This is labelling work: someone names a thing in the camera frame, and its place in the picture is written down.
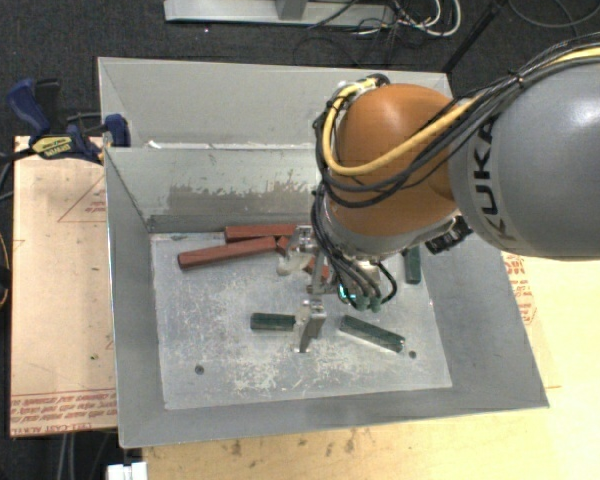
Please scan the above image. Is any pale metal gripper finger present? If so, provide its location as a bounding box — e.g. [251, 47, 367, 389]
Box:
[277, 225, 316, 277]
[294, 299, 328, 354]

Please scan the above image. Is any red-brown flat block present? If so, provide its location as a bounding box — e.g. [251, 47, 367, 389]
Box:
[274, 235, 332, 283]
[176, 235, 279, 271]
[223, 223, 300, 244]

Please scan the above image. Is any dark green flat block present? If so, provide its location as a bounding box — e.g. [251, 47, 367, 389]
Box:
[402, 245, 423, 286]
[249, 312, 298, 334]
[339, 314, 407, 355]

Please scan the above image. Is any grey metal bin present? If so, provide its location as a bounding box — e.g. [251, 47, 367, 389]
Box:
[97, 56, 550, 449]

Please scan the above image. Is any brown cardboard board, red print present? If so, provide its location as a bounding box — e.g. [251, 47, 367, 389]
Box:
[9, 135, 564, 439]

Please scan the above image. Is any black cylinder on white bracket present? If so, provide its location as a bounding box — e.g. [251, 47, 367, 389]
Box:
[423, 215, 475, 256]

